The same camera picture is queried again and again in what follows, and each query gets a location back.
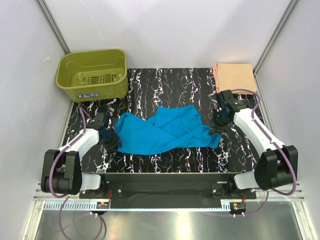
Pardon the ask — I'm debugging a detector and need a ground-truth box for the blue t shirt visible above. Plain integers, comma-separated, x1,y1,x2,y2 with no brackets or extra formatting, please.
114,105,222,155

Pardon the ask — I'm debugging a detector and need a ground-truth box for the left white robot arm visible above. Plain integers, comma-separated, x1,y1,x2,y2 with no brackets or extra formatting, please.
40,126,121,198

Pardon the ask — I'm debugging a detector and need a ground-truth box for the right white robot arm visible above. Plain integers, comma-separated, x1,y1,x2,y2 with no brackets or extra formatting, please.
209,89,299,199

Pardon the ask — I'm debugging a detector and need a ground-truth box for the folded peach t shirt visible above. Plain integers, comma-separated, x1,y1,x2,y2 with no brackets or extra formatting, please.
213,63,257,93

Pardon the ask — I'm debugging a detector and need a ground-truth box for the black marbled table mat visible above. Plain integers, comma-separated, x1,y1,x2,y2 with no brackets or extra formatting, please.
58,68,259,173

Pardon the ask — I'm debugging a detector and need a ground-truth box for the olive green plastic basket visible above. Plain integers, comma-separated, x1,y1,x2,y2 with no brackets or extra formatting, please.
55,49,128,103

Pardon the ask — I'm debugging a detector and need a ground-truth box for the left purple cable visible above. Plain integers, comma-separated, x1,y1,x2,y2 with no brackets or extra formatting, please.
48,107,107,240

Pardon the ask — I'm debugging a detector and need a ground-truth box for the purple cable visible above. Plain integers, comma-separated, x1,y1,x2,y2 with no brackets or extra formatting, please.
48,107,107,240
231,88,298,217

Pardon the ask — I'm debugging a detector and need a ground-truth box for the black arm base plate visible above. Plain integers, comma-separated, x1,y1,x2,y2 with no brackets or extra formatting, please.
89,173,246,199

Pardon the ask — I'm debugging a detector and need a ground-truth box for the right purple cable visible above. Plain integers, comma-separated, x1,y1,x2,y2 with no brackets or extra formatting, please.
231,88,298,217

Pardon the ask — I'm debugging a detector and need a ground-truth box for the aluminium frame rail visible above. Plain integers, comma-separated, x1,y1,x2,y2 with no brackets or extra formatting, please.
33,183,305,202

